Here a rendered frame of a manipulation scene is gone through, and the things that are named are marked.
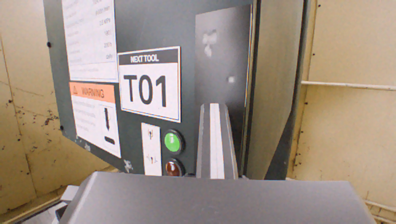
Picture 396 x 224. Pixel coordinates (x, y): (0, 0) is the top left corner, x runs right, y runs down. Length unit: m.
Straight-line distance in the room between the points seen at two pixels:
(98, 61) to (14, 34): 1.13
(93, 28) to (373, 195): 1.43
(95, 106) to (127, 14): 0.15
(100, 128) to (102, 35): 0.14
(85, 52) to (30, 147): 1.18
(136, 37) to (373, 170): 1.29
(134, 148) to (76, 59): 0.19
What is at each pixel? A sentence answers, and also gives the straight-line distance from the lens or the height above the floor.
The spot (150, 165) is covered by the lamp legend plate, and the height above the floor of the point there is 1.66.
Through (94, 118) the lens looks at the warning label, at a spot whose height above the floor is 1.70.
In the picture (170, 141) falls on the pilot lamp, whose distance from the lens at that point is 0.17.
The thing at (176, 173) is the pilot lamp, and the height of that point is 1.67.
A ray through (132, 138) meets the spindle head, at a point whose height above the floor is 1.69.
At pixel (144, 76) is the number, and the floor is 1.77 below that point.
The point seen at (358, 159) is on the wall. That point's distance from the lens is 1.28.
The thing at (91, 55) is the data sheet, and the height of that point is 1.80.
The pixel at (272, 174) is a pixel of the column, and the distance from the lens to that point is 0.93.
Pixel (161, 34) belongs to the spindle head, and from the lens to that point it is 0.17.
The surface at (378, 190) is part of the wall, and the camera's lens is 1.38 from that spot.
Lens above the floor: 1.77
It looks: 13 degrees down
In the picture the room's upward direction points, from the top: 1 degrees clockwise
